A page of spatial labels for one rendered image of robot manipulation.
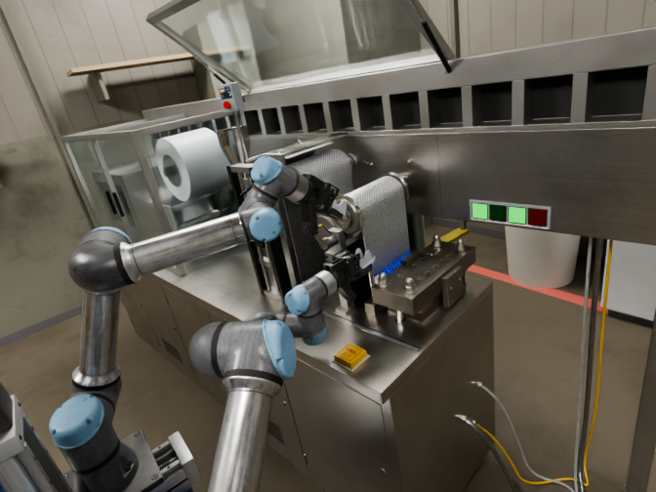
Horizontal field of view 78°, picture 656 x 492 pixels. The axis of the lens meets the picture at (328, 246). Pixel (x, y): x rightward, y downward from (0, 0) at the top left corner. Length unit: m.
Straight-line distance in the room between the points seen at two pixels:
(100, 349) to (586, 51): 1.43
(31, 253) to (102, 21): 2.08
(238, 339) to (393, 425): 0.59
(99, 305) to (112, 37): 3.46
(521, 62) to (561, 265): 2.16
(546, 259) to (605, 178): 1.95
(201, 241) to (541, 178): 0.95
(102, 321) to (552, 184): 1.27
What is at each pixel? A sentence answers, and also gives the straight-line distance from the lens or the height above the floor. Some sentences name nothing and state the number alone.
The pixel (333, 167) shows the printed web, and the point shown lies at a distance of 1.54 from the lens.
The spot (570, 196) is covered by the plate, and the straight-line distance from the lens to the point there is 1.33.
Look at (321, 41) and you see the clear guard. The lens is 1.57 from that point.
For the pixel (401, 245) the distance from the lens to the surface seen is 1.50.
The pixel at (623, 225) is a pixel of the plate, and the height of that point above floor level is 1.19.
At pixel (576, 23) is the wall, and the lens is 3.50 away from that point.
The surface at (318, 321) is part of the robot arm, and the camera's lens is 1.20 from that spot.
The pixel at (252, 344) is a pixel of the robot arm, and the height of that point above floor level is 1.24.
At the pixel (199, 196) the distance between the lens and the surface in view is 2.12.
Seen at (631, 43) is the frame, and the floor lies 1.63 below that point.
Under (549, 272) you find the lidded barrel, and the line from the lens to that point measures 3.27.
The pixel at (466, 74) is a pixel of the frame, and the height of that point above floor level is 1.61.
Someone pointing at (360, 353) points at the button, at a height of 0.92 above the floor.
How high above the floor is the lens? 1.69
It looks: 23 degrees down
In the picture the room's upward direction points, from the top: 11 degrees counter-clockwise
